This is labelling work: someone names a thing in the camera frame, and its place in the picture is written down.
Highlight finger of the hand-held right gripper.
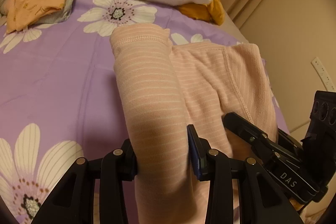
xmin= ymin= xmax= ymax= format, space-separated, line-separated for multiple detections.
xmin=277 ymin=130 xmax=305 ymax=159
xmin=223 ymin=112 xmax=279 ymax=159

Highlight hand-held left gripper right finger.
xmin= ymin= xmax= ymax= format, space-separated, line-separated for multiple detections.
xmin=186 ymin=124 xmax=303 ymax=224

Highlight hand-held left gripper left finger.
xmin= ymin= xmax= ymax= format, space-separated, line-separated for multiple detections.
xmin=30 ymin=139 xmax=138 ymax=224

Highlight pink striped pants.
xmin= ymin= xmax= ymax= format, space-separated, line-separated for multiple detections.
xmin=109 ymin=23 xmax=279 ymax=224

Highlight white power strip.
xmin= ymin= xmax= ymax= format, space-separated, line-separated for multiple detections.
xmin=311 ymin=57 xmax=336 ymax=93

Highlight purple floral bedsheet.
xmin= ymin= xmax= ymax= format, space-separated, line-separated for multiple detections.
xmin=0 ymin=0 xmax=290 ymax=224

